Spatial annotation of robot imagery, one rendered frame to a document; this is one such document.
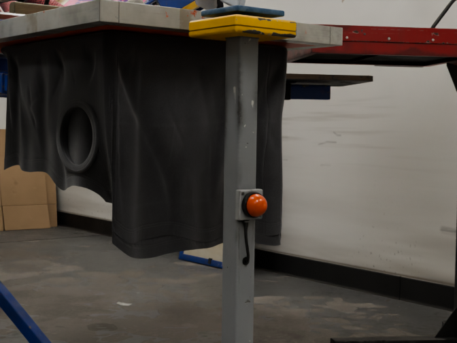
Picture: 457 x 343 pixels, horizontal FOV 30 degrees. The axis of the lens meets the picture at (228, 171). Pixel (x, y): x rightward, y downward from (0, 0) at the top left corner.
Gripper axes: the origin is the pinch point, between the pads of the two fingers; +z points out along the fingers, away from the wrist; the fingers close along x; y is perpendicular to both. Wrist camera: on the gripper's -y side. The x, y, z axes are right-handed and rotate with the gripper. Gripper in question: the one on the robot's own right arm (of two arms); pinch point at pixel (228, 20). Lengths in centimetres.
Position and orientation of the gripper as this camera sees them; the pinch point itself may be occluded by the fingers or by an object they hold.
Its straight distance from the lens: 166.2
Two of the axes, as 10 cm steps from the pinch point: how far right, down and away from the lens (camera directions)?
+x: 6.2, 0.5, -7.9
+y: -7.9, 0.2, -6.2
